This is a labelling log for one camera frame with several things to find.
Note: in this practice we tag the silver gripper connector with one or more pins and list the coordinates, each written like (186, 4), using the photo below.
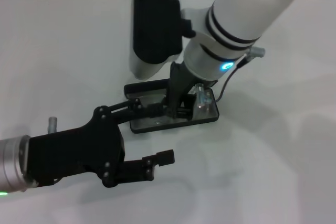
(52, 124)
(202, 94)

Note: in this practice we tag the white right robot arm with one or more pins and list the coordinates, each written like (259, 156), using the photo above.
(236, 11)

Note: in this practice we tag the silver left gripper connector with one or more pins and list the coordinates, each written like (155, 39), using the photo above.
(52, 124)

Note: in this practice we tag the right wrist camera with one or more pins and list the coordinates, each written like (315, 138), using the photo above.
(155, 24)

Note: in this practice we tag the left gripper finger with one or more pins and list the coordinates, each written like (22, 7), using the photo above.
(147, 111)
(165, 157)

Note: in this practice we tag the black glasses case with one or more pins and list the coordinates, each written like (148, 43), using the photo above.
(141, 87)

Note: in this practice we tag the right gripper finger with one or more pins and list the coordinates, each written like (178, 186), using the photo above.
(172, 110)
(187, 108)

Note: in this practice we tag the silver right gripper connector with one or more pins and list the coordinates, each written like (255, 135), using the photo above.
(202, 94)

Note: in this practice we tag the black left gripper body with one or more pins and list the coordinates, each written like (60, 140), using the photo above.
(73, 150)

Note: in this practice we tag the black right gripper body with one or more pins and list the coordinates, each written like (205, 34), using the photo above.
(178, 82)

